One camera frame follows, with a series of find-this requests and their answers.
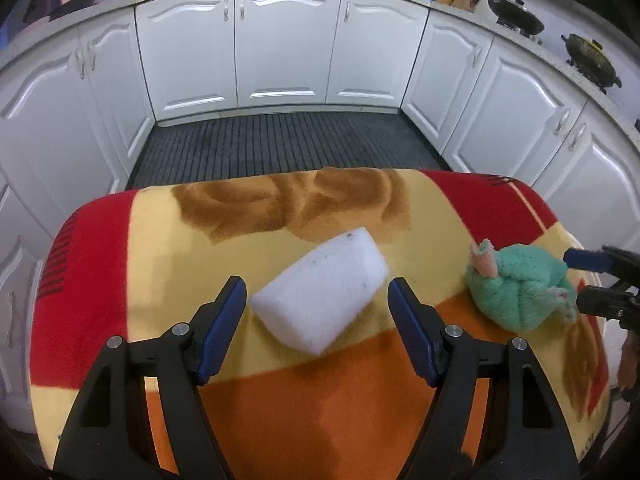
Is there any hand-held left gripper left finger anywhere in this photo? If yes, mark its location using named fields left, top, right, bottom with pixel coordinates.
left=52, top=275, right=248, bottom=480

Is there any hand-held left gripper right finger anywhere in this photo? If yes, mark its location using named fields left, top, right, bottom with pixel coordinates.
left=387, top=276, right=581, bottom=480

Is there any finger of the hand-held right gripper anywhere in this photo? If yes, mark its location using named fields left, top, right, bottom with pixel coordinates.
left=563, top=244, right=640, bottom=275
left=575, top=282, right=640, bottom=331

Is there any green plush toy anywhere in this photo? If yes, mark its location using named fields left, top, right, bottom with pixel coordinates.
left=464, top=238, right=581, bottom=334

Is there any white sponge block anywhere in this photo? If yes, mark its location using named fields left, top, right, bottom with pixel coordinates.
left=248, top=226, right=391, bottom=356

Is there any person's right forearm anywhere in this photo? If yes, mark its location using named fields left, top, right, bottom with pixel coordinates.
left=617, top=327, right=640, bottom=394

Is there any printed red yellow blanket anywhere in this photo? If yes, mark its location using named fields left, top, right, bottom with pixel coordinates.
left=27, top=166, right=614, bottom=480

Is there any black ribbed floor mat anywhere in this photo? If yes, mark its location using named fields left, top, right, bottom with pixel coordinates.
left=124, top=109, right=454, bottom=192

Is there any black yellow wok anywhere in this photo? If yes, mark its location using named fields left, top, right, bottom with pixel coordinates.
left=560, top=32, right=624, bottom=92

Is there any black frying pan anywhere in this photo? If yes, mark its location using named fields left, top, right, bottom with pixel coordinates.
left=466, top=0, right=546, bottom=37

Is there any row of white cabinet doors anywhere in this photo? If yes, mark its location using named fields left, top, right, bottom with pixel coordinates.
left=0, top=0, right=640, bottom=411

